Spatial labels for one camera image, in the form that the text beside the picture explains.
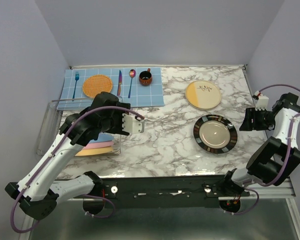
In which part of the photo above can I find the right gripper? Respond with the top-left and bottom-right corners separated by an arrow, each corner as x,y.
238,107 -> 276,131

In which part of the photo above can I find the blue plate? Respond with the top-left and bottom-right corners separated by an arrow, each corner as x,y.
96,133 -> 114,143

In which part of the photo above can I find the cream and yellow plate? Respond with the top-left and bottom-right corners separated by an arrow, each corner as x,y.
185,80 -> 222,110

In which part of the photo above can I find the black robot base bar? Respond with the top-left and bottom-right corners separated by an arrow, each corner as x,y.
89,175 -> 250,209

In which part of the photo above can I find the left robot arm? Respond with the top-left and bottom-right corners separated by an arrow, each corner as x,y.
5,92 -> 131,221

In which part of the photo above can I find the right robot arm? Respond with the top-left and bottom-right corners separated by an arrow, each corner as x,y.
219,92 -> 300,196

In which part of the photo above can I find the pink plate in rack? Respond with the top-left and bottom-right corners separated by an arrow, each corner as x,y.
84,141 -> 114,149

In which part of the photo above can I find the yellow plate in rack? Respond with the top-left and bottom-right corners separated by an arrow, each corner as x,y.
75,146 -> 113,157

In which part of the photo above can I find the woven wicker round trivet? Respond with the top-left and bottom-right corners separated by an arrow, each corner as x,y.
82,74 -> 113,98

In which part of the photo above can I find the iridescent rainbow knife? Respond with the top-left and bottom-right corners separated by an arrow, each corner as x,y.
116,70 -> 123,96

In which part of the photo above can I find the blue checked placemat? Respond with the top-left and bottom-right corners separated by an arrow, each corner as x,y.
60,67 -> 165,108

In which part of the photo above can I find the iridescent rainbow spoon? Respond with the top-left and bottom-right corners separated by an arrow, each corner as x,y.
128,69 -> 136,98

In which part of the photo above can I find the orange and black mug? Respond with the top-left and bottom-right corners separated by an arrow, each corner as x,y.
138,68 -> 153,87

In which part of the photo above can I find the blue metal fork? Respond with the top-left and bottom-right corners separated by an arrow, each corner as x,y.
72,71 -> 80,101

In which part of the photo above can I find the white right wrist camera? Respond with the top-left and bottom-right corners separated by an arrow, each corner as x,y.
252,91 -> 269,111

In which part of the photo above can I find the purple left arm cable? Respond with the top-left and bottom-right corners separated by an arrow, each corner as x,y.
9,106 -> 145,234

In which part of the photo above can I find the steel wire dish rack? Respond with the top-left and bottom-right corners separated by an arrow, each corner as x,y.
34,99 -> 123,157

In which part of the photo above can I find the aluminium frame rail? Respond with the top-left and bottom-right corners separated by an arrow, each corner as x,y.
24,180 -> 300,240

